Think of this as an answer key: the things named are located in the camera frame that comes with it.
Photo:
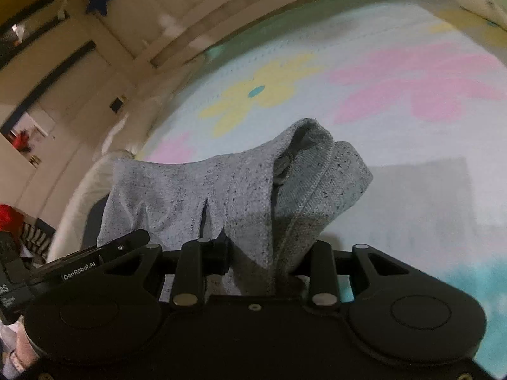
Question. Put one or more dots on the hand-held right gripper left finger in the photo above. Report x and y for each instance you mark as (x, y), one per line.
(214, 259)

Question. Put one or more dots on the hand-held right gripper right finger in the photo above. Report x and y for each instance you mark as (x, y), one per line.
(323, 261)

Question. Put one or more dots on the grey pants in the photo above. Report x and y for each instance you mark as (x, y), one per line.
(237, 198)

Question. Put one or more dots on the person's left forearm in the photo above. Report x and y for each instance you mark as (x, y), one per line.
(23, 344)

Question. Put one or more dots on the black and white striped cloth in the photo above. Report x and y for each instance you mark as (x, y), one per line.
(37, 241)

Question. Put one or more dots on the red cloth item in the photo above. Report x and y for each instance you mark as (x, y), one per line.
(10, 217)

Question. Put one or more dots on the white pillow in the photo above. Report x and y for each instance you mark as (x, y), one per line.
(119, 134)

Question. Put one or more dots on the small red shelf item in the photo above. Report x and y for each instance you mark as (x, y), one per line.
(19, 140)

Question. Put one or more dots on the cream cabinet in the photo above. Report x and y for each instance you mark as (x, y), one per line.
(59, 87)

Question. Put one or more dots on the cream slatted bed headboard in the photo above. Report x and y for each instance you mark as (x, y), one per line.
(198, 12)

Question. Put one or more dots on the folded cream printed quilt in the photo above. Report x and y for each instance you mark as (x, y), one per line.
(479, 0)

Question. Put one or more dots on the dark wall socket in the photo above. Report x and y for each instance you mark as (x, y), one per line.
(117, 105)

